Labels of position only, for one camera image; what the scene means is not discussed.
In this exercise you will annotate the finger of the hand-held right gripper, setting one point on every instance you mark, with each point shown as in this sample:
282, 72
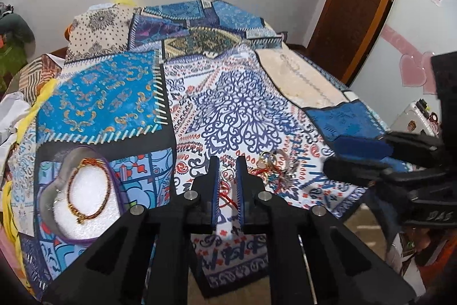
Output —
353, 169
360, 147

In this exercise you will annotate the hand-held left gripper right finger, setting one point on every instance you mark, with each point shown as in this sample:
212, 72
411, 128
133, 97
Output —
241, 183

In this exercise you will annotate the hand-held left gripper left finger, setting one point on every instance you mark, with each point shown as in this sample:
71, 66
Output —
214, 183

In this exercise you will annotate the heart-shaped purple jewelry box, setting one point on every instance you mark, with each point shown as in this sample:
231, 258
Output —
71, 219

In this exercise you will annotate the heap of mixed jewelry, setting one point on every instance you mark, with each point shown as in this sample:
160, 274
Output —
276, 169

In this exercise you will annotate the white suitcase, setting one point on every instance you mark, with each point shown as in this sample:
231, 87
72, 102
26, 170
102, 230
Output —
416, 117

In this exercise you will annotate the blue patchwork printed blanket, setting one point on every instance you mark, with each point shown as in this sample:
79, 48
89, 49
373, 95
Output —
221, 105

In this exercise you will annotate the beige lace cloth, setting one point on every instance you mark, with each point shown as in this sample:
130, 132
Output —
303, 76

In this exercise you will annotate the yellow cloth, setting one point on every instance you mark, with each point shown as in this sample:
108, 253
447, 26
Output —
18, 133

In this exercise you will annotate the brown striped pillow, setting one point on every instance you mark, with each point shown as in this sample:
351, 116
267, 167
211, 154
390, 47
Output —
41, 71

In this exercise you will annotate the white cloth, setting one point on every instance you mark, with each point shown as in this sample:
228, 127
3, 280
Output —
12, 115

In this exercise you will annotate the green plush toy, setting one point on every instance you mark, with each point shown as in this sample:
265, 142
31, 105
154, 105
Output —
12, 37

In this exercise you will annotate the pink heart wall stickers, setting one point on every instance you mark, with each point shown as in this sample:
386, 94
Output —
414, 71

